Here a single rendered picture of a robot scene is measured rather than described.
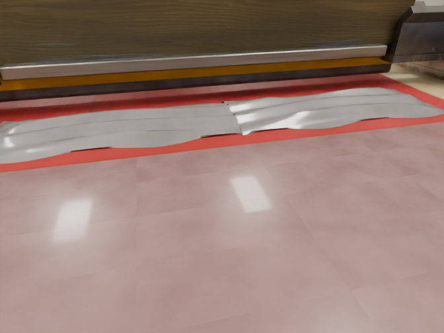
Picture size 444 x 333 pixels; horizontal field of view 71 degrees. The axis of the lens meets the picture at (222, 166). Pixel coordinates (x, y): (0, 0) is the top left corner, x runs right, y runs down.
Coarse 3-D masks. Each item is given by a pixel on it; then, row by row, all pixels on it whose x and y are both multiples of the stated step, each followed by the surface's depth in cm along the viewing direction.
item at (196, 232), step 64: (0, 192) 17; (64, 192) 16; (128, 192) 16; (192, 192) 16; (256, 192) 16; (0, 256) 13; (64, 256) 13; (128, 256) 13; (192, 256) 13; (256, 256) 13; (320, 256) 13; (0, 320) 10; (64, 320) 10; (128, 320) 10; (192, 320) 10; (256, 320) 10; (320, 320) 10
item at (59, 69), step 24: (288, 48) 30; (312, 48) 30; (336, 48) 30; (360, 48) 30; (384, 48) 31; (0, 72) 24; (24, 72) 24; (48, 72) 25; (72, 72) 25; (96, 72) 26; (120, 72) 26
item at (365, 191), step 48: (240, 96) 30; (288, 96) 30; (432, 96) 30; (288, 144) 21; (336, 144) 21; (384, 144) 21; (432, 144) 21; (288, 192) 16; (336, 192) 16; (384, 192) 16; (432, 192) 16; (336, 240) 13; (384, 240) 13; (432, 240) 13; (384, 288) 11; (432, 288) 11
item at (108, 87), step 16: (384, 64) 34; (160, 80) 29; (176, 80) 30; (192, 80) 30; (208, 80) 31; (224, 80) 31; (240, 80) 31; (256, 80) 32; (272, 80) 32; (0, 96) 27; (16, 96) 27; (32, 96) 28; (48, 96) 28; (64, 96) 28
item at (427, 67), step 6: (438, 60) 34; (402, 66) 39; (408, 66) 39; (414, 66) 38; (420, 66) 37; (426, 66) 36; (432, 66) 35; (438, 66) 35; (420, 72) 37; (426, 72) 36; (432, 72) 35; (438, 72) 35; (438, 78) 35
